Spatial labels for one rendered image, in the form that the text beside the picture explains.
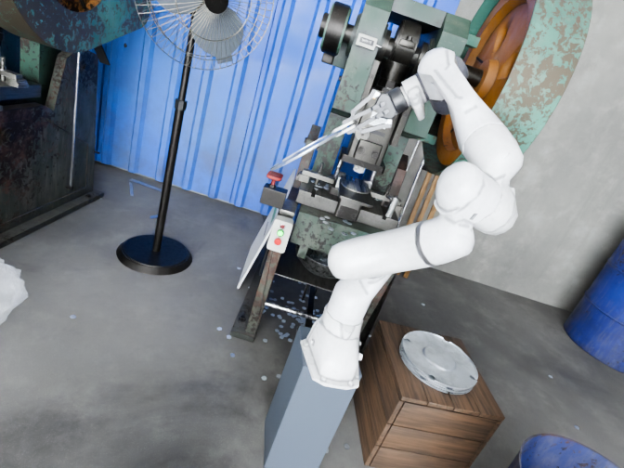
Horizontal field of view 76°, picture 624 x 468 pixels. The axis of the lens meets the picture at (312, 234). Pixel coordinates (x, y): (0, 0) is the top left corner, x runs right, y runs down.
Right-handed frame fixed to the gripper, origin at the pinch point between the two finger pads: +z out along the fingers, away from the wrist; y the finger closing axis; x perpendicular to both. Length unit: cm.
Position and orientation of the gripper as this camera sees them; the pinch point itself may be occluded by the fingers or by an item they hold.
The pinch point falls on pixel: (344, 128)
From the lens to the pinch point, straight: 133.2
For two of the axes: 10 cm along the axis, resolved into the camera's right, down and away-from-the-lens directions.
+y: -4.6, -8.5, -2.4
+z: -8.7, 3.9, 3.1
